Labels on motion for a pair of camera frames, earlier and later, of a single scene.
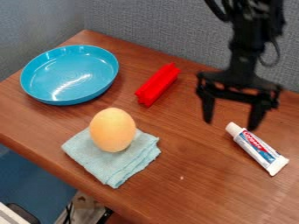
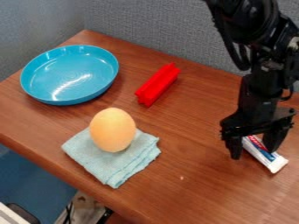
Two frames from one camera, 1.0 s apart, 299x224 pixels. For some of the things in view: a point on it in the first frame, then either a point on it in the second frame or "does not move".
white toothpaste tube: (256, 148) does not move
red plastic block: (157, 84) does not move
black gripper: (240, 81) to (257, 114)
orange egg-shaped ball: (112, 129) does not move
